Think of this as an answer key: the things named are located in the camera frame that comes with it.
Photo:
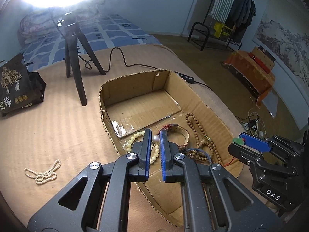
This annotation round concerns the single white pearl bead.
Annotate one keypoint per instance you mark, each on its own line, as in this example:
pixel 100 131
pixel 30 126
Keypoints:
pixel 155 139

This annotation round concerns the black metal clothes rack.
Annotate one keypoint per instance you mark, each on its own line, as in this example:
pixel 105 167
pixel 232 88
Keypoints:
pixel 198 23

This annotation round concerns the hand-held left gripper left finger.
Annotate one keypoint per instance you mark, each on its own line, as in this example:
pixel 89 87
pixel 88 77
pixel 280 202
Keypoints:
pixel 148 164

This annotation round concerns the dark hanging clothes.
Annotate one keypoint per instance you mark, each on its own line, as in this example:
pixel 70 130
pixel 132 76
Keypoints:
pixel 241 9

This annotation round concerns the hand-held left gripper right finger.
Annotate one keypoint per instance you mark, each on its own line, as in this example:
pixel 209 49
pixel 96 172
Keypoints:
pixel 163 154

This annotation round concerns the light wooden box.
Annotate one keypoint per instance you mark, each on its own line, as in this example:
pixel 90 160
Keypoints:
pixel 265 57

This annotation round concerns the black charger adapter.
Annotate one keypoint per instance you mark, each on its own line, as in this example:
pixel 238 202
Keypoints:
pixel 253 123

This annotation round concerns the cardboard box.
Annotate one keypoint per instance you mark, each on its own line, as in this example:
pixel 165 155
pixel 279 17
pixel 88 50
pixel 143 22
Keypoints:
pixel 135 84

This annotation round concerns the tan ribbed blanket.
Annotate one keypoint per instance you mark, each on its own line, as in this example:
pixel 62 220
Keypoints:
pixel 48 137

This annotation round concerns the striped hanging towel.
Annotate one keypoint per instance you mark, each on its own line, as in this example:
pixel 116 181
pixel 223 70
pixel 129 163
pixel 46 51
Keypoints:
pixel 223 2

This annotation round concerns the white power strip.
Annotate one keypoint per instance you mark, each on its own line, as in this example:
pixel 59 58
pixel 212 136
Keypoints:
pixel 246 126

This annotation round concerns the folded floral quilt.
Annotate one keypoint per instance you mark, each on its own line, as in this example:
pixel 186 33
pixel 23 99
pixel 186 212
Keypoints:
pixel 36 24

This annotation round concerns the red box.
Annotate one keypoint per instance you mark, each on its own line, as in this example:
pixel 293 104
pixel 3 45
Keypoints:
pixel 260 64

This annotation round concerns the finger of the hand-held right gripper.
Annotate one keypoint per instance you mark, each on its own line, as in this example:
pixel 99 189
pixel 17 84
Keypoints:
pixel 243 153
pixel 256 143

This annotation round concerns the black printed bag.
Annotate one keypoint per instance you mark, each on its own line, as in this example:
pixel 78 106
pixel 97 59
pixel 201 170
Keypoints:
pixel 14 89

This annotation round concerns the yellow plastic crate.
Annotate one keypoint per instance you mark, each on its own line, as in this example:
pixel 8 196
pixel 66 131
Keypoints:
pixel 222 30

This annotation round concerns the black tripod stand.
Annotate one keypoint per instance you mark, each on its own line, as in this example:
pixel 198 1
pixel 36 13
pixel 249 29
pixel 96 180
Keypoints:
pixel 77 77

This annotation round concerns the blue patterned bed sheet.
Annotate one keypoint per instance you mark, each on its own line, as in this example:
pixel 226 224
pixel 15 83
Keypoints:
pixel 108 31

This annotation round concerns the orange cloth covered table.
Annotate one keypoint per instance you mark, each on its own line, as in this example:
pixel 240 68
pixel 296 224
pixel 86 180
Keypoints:
pixel 248 75

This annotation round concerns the thin dark bangle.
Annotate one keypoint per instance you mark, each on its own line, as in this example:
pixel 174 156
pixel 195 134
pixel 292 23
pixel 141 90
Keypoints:
pixel 204 151

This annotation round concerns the grey board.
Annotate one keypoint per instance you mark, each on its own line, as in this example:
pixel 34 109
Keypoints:
pixel 270 104

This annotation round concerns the landscape wall painting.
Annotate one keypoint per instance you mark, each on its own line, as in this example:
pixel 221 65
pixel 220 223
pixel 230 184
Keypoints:
pixel 284 41

